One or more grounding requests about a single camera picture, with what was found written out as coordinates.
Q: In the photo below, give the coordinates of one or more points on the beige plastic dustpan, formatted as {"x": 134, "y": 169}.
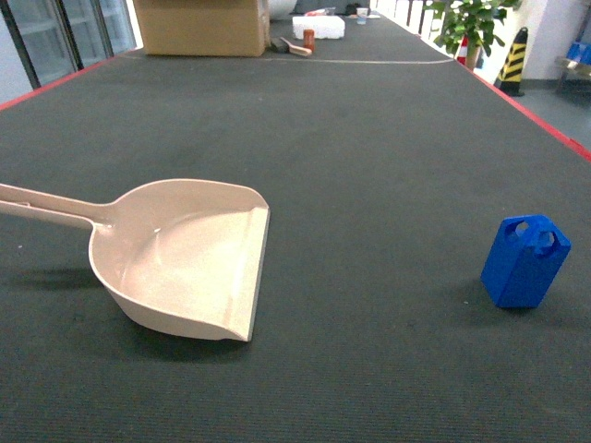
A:
{"x": 179, "y": 256}

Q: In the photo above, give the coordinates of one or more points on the green potted plant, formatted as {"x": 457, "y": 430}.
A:
{"x": 474, "y": 20}

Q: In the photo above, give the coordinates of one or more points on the yellow black traffic cone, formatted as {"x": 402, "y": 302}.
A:
{"x": 509, "y": 78}

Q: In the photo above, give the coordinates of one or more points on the wooden handled brush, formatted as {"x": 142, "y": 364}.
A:
{"x": 281, "y": 45}

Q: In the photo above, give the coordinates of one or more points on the paper cup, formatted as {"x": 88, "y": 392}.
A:
{"x": 361, "y": 15}

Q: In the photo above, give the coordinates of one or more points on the red white traffic cone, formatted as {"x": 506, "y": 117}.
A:
{"x": 463, "y": 51}

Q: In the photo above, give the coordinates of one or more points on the white foam block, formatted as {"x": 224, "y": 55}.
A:
{"x": 324, "y": 27}

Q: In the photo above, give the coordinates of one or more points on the blue plastic hexagonal part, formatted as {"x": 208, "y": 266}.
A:
{"x": 523, "y": 261}

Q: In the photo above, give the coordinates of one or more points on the orange cylindrical can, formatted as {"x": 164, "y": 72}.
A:
{"x": 309, "y": 39}

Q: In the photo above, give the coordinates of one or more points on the large cardboard box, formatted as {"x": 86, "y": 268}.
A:
{"x": 203, "y": 28}

